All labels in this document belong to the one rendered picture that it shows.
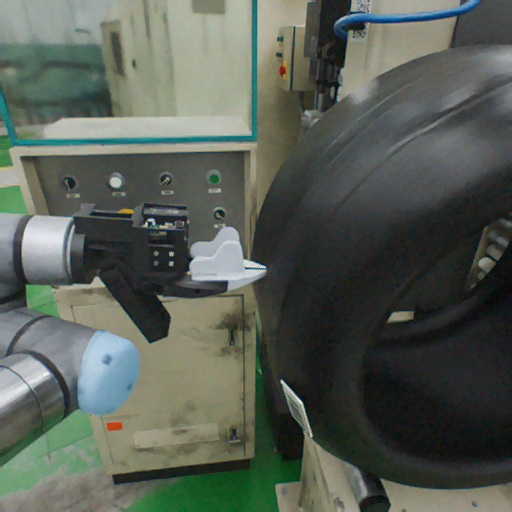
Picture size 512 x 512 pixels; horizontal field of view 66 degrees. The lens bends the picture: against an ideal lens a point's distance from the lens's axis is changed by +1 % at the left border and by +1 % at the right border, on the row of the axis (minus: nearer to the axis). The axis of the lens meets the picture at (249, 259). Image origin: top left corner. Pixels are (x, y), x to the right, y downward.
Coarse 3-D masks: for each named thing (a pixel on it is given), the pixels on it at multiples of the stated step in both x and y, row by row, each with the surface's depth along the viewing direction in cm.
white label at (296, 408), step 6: (282, 384) 44; (288, 390) 43; (288, 396) 45; (294, 396) 42; (288, 402) 46; (294, 402) 43; (300, 402) 42; (294, 408) 45; (300, 408) 42; (294, 414) 46; (300, 414) 44; (300, 420) 45; (306, 420) 43; (306, 426) 44; (306, 432) 45
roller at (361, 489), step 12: (348, 468) 59; (348, 480) 59; (360, 480) 57; (372, 480) 56; (360, 492) 56; (372, 492) 55; (384, 492) 55; (360, 504) 55; (372, 504) 54; (384, 504) 54
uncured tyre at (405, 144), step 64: (448, 64) 40; (320, 128) 48; (384, 128) 36; (448, 128) 32; (320, 192) 39; (384, 192) 34; (448, 192) 32; (256, 256) 54; (320, 256) 37; (384, 256) 34; (320, 320) 38; (384, 320) 37; (448, 320) 76; (320, 384) 41; (384, 384) 73; (448, 384) 72; (384, 448) 46; (448, 448) 62
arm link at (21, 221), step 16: (0, 224) 39; (16, 224) 39; (0, 240) 38; (16, 240) 39; (0, 256) 38; (16, 256) 39; (0, 272) 39; (16, 272) 39; (0, 288) 40; (16, 288) 42
